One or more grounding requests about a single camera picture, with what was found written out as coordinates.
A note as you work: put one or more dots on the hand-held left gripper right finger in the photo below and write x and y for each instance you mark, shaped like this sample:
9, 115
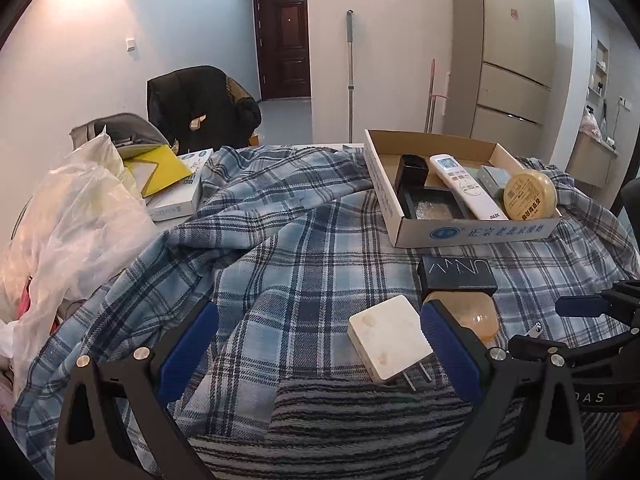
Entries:
450, 350

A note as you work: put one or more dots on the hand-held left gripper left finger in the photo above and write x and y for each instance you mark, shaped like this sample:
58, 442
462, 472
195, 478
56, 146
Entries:
190, 350

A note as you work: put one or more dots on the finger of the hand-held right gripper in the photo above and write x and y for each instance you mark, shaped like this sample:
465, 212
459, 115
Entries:
600, 350
585, 306

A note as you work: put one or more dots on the orange soap box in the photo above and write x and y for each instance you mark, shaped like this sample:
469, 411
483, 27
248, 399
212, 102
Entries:
475, 315

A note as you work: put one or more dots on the white charger plug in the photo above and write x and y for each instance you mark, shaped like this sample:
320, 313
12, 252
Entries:
387, 340

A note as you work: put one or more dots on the black printed box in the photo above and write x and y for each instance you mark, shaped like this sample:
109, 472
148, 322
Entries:
457, 272

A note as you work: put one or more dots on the shallow cardboard box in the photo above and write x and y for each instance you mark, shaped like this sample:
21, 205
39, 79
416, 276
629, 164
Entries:
450, 234

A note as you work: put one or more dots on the round yellow tin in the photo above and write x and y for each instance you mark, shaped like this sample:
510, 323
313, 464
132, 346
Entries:
530, 195

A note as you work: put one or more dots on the black tray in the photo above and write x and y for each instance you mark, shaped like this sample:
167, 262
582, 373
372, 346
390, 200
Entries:
407, 205

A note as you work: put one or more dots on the pale green box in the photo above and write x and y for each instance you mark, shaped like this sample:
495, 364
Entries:
492, 177

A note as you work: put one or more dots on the white remote control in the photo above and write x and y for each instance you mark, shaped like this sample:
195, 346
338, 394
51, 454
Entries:
465, 187

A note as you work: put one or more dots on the small black box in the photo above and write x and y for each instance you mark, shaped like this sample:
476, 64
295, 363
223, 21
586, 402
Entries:
411, 172

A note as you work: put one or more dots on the small silver tube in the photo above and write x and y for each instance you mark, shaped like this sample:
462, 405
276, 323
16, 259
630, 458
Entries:
534, 332

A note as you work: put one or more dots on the grey striped cloth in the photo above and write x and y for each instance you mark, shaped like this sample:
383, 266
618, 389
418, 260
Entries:
350, 435

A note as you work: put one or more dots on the blue plaid blanket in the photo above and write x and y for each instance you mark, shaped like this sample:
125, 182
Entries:
300, 260

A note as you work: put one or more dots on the flat white box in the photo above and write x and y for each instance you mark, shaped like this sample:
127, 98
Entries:
175, 205

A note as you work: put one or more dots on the beige counter cabinet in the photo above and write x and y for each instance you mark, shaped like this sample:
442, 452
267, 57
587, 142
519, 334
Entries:
590, 160

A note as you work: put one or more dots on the white plastic bag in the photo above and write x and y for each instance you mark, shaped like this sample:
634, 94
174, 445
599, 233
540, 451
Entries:
75, 220

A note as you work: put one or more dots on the pink bag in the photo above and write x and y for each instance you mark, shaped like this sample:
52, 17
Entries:
590, 125

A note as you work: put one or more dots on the yellow folder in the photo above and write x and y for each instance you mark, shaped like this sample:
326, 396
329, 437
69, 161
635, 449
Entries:
160, 165

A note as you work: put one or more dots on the small orange floor box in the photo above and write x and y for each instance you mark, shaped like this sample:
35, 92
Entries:
254, 139

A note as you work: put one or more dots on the grey bag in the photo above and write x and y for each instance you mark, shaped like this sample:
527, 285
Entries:
125, 130

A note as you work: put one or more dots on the black jacket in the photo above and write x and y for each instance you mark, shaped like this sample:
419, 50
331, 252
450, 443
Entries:
200, 105

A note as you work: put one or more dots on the beige refrigerator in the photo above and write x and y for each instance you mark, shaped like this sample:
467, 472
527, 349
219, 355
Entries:
510, 50

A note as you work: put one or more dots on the dark brown door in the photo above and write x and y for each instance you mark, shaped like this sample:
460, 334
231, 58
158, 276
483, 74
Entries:
282, 45

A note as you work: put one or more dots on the wall niche shelf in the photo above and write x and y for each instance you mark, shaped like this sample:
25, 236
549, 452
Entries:
599, 67

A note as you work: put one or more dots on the white wall switch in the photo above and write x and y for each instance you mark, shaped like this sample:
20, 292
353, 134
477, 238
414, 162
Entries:
131, 44

